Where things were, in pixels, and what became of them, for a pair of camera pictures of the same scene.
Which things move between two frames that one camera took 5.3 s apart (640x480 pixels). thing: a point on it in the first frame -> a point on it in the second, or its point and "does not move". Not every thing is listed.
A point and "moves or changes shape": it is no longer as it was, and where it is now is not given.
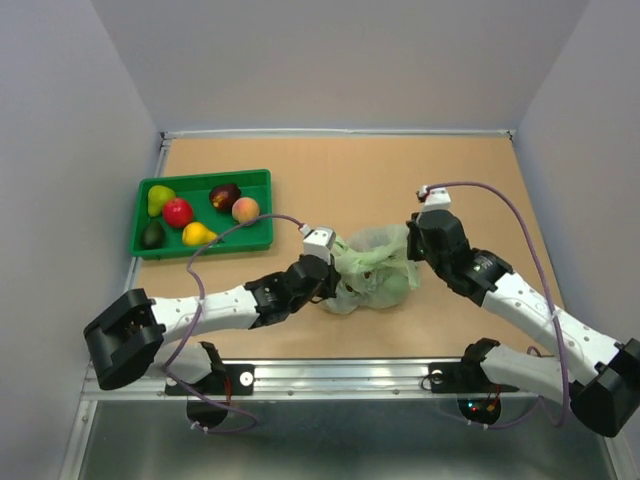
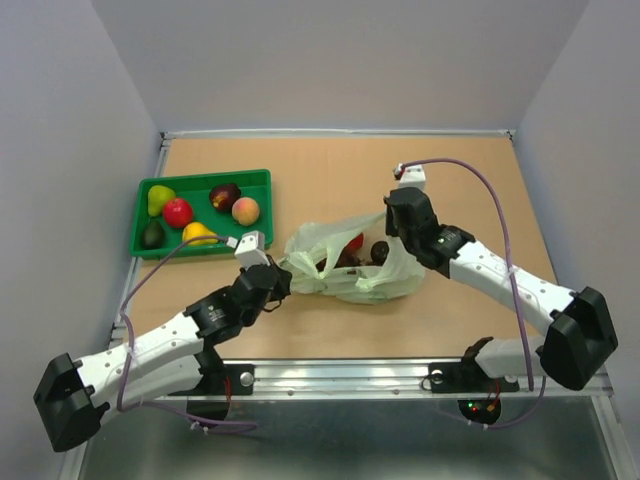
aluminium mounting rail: (364, 379) does not move
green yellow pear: (158, 195) does not move
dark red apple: (221, 197) does not move
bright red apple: (177, 212) does not move
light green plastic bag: (376, 270) moves or changes shape
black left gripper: (330, 280) -> (282, 285)
